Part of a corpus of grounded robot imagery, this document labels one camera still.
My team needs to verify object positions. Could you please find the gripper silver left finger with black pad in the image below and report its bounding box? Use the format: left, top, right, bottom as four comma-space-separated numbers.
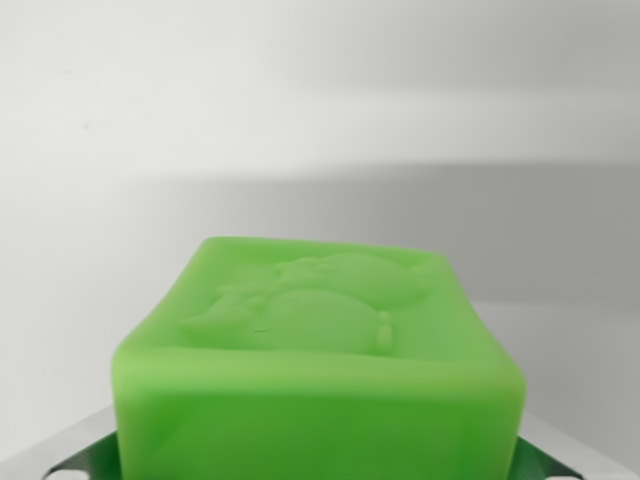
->
0, 403, 119, 480

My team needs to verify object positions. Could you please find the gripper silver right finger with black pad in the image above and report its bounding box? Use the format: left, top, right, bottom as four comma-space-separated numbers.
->
517, 412, 640, 480

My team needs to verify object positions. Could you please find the green embossed cube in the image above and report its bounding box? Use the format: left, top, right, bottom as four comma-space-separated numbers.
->
110, 235, 529, 480

